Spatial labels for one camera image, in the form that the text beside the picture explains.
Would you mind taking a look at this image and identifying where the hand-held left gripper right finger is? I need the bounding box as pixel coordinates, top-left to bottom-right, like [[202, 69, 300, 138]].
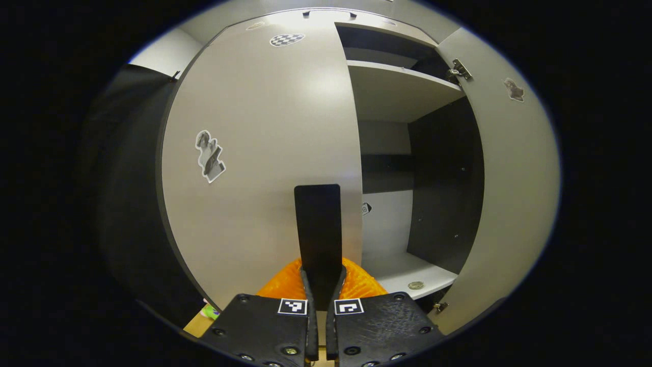
[[326, 257, 446, 367]]

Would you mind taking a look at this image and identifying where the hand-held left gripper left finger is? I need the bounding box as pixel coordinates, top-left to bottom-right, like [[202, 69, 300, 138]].
[[199, 257, 319, 367]]

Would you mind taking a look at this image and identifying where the black door handle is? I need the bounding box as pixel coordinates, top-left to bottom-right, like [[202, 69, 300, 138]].
[[294, 184, 343, 311]]

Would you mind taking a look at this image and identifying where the grey shoe cabinet door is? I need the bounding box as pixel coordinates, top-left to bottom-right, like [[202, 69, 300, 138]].
[[428, 28, 561, 336], [160, 13, 363, 311]]

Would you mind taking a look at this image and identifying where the grey double-door shoe cabinet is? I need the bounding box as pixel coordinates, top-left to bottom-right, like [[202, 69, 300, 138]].
[[173, 0, 484, 312]]

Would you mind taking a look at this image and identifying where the grey cabinet drawer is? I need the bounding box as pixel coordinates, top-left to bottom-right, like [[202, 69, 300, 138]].
[[224, 6, 439, 49]]

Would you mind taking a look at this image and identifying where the black backdrop cloth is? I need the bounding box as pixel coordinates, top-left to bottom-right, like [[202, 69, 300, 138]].
[[87, 64, 220, 327]]

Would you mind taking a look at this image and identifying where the black drawer handle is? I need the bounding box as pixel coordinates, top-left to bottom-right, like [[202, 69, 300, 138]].
[[303, 9, 357, 19]]

